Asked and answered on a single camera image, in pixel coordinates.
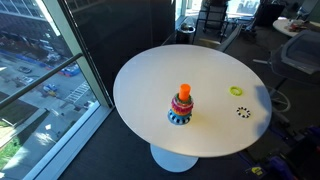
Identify orange rod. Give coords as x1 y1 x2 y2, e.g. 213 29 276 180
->
178 84 191 101

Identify black trash bin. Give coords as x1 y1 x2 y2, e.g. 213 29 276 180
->
176 23 195 44

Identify black rolling cart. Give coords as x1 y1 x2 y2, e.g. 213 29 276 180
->
196 0 228 39

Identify window handrail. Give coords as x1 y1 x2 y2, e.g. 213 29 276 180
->
0 53 83 109

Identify red pink ridged ring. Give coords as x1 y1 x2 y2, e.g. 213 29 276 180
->
170 101 195 113

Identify green ridged ring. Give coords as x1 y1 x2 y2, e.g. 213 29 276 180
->
173 93 194 104

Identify white round table pedestal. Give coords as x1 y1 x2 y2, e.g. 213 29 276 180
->
150 145 198 173

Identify yellow orange ring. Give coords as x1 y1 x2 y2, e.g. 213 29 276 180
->
171 107 192 117

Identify grey office chair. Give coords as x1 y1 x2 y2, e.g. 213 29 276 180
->
254 30 320 112

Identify black white checkered ring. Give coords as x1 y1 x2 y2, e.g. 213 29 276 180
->
236 106 252 119

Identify white background table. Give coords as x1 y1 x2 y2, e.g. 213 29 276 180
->
273 19 320 37

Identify blue ring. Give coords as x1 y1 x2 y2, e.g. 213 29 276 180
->
167 109 193 122

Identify yellow-green ridged ring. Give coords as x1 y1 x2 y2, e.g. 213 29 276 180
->
228 85 244 97

